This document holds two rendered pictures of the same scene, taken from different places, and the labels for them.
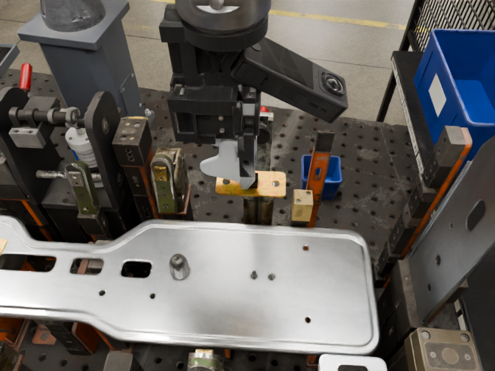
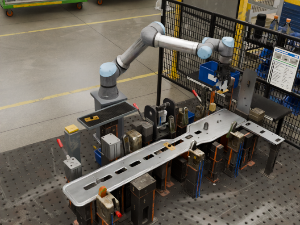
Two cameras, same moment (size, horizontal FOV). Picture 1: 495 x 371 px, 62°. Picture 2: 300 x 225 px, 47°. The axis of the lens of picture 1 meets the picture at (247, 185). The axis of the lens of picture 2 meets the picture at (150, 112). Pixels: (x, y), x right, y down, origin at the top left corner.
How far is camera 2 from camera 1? 2.08 m
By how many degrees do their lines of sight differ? 38
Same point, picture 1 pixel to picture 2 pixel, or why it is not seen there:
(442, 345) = (255, 110)
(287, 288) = (225, 120)
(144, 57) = (9, 142)
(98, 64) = not seen: hidden behind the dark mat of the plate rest
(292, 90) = (232, 68)
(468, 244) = (249, 89)
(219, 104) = (227, 73)
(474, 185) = (245, 80)
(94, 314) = (202, 140)
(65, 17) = (115, 93)
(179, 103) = (223, 74)
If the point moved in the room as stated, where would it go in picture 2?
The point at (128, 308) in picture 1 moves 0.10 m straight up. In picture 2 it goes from (206, 136) to (208, 124)
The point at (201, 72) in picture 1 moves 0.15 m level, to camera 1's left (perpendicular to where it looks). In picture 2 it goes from (223, 70) to (208, 77)
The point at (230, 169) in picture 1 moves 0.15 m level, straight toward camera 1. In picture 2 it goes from (224, 86) to (245, 93)
